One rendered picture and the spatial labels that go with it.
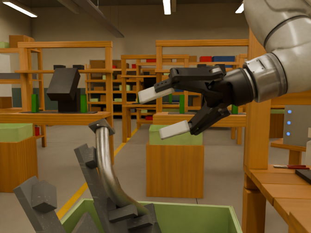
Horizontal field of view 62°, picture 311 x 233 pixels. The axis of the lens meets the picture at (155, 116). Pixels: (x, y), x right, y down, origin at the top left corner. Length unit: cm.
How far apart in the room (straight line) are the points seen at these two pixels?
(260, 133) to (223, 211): 65
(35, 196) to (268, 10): 55
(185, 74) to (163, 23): 1075
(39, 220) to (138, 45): 1084
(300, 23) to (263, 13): 8
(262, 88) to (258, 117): 78
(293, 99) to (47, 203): 126
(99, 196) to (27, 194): 20
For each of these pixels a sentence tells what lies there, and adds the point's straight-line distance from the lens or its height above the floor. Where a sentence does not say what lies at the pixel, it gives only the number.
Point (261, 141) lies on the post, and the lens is 134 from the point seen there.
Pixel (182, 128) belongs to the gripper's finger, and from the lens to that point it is 60.
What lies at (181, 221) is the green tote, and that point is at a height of 91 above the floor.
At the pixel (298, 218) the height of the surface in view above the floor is 90.
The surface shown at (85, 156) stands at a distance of 56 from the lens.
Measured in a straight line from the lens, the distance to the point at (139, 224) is 67.
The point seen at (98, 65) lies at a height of 219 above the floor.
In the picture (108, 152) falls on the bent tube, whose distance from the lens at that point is 55.
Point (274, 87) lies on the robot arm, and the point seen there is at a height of 127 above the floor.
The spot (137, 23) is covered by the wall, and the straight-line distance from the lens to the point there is 1132.
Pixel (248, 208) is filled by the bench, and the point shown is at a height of 68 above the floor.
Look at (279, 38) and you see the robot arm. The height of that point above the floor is 137.
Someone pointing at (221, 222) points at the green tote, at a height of 92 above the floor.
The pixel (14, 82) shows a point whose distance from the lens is 566.
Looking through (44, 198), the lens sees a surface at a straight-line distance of 40.
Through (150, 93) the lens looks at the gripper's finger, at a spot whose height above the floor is 126.
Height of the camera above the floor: 127
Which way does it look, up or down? 6 degrees down
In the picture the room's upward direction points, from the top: straight up
